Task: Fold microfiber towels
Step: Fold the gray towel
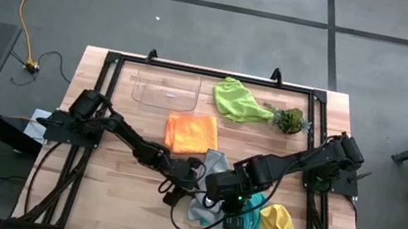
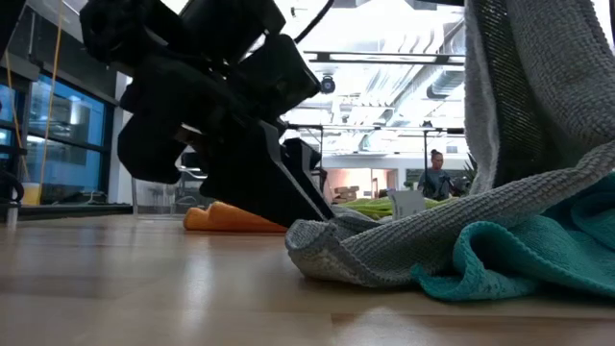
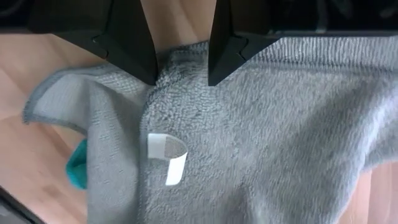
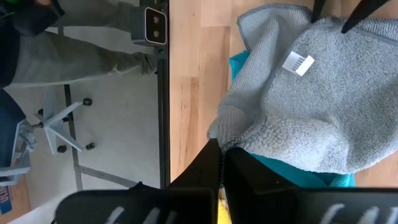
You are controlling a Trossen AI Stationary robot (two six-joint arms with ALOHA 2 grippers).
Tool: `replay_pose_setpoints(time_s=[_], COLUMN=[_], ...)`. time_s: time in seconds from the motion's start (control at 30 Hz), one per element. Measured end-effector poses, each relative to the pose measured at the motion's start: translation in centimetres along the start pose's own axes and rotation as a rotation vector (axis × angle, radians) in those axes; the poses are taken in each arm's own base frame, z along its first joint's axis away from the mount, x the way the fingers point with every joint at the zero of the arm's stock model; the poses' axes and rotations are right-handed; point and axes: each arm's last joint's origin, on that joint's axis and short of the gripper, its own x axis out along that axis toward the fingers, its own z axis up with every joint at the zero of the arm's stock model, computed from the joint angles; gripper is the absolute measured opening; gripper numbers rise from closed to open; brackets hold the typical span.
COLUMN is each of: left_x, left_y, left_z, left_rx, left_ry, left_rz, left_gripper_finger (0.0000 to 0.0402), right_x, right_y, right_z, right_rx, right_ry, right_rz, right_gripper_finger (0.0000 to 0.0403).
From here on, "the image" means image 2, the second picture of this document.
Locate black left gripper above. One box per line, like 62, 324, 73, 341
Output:
117, 57, 335, 228

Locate orange microfiber towel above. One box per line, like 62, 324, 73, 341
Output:
183, 200, 289, 235

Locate lime green microfiber towel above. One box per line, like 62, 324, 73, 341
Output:
335, 195, 460, 221

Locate grey microfiber towel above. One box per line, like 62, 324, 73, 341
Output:
285, 0, 615, 289

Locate teal microfiber towel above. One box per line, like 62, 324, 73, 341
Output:
410, 172, 615, 302

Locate cardboard boxes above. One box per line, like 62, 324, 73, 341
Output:
332, 185, 360, 204

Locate clear plastic bin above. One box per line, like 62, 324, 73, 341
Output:
130, 151, 215, 216

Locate long ceiling light bar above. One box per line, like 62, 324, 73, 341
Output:
303, 50, 466, 66

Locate person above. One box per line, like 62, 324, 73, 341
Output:
416, 148, 455, 202

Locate yellow bucket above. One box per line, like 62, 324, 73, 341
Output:
21, 182, 43, 207

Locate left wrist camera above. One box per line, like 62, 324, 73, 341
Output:
225, 33, 322, 124

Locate black trestle frame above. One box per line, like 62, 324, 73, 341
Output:
286, 122, 466, 193

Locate black left camera cable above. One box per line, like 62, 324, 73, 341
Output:
293, 0, 335, 44

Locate black aluminium table frame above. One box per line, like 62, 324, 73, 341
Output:
0, 204, 135, 223

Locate yellow cable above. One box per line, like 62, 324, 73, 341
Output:
2, 47, 31, 182
37, 0, 64, 186

